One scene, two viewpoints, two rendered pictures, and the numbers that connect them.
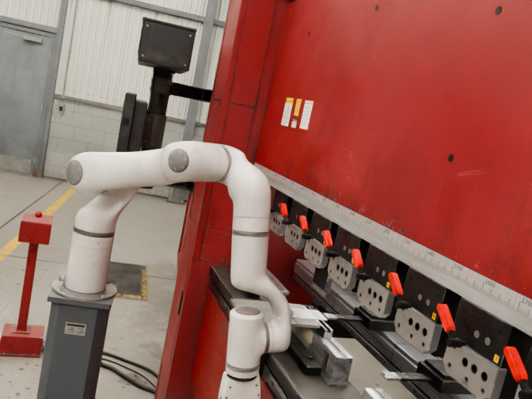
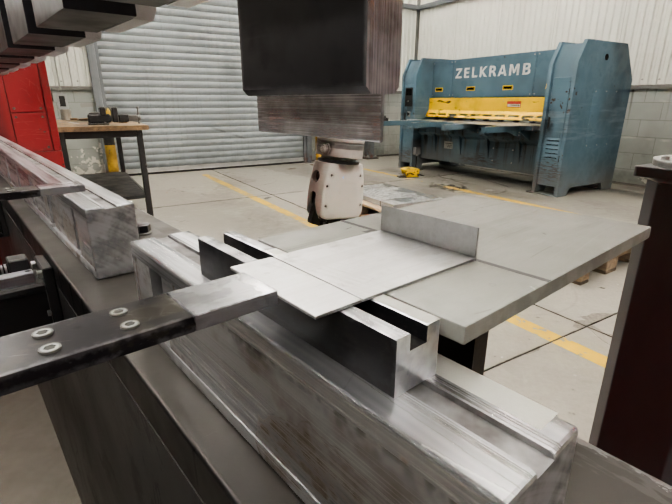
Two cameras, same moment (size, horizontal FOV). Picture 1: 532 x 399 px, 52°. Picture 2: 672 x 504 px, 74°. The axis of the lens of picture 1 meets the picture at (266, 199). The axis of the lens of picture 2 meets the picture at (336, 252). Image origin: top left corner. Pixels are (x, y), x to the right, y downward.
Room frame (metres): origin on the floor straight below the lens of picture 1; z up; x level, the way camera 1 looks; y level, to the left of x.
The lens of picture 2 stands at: (2.03, -0.31, 1.10)
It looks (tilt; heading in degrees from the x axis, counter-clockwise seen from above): 19 degrees down; 160
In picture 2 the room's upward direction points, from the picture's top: straight up
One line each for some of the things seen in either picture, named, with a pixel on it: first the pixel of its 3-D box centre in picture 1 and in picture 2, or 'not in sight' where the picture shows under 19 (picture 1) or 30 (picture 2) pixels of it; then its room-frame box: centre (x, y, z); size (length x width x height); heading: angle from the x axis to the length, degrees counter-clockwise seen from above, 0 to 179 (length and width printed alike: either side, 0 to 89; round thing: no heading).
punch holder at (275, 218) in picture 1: (286, 213); not in sight; (2.20, -0.09, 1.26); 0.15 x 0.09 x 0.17; 20
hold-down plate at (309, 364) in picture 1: (296, 349); not in sight; (1.74, -0.20, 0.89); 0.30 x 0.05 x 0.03; 20
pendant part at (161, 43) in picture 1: (153, 112); not in sight; (2.81, 0.66, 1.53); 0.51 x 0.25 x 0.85; 15
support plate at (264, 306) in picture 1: (274, 313); (463, 238); (1.75, -0.10, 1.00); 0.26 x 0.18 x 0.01; 110
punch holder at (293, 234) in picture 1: (305, 226); not in sight; (2.01, -0.16, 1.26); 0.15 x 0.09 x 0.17; 20
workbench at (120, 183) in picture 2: not in sight; (95, 137); (-3.16, -0.99, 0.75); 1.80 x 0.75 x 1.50; 11
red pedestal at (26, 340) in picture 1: (28, 282); not in sight; (3.01, 1.24, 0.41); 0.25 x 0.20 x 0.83; 110
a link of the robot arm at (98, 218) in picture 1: (108, 192); not in sight; (1.62, 0.47, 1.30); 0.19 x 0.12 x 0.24; 148
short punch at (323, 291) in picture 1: (322, 279); (309, 34); (1.80, -0.24, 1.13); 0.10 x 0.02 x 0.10; 20
